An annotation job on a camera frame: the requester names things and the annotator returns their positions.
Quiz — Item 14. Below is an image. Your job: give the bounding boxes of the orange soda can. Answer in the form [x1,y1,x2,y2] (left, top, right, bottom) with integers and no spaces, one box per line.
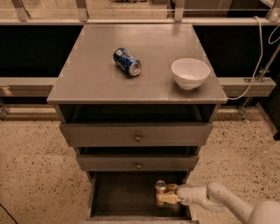
[155,180,166,207]

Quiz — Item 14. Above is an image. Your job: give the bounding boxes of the white ceramic bowl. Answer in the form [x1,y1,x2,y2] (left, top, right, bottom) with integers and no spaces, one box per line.
[171,58,211,90]

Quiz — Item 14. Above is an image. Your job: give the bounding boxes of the grey middle drawer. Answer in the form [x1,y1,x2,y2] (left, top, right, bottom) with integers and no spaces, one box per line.
[77,155,199,172]

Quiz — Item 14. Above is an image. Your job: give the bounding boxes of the grey open bottom drawer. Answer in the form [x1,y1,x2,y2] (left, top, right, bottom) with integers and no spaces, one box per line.
[79,171,200,224]

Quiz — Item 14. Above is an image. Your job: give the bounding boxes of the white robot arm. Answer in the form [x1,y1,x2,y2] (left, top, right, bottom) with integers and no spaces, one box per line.
[155,180,280,224]

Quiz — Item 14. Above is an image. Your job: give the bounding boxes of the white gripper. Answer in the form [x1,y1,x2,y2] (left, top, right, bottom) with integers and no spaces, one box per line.
[157,184,193,206]

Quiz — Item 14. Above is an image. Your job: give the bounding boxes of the white cable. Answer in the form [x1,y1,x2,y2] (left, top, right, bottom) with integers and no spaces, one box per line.
[227,15,280,102]

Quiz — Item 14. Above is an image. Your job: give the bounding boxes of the black floor cable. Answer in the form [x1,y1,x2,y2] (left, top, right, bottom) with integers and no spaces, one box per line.
[0,202,19,224]

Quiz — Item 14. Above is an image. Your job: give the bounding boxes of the blue soda can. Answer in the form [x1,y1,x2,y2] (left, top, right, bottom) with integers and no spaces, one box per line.
[113,47,141,77]

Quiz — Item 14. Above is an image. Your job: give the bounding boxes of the grey top drawer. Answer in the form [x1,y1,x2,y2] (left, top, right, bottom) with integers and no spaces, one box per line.
[60,122,213,147]

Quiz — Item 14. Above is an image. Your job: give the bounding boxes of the grey drawer cabinet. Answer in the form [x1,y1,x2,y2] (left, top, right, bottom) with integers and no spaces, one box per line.
[46,23,228,224]

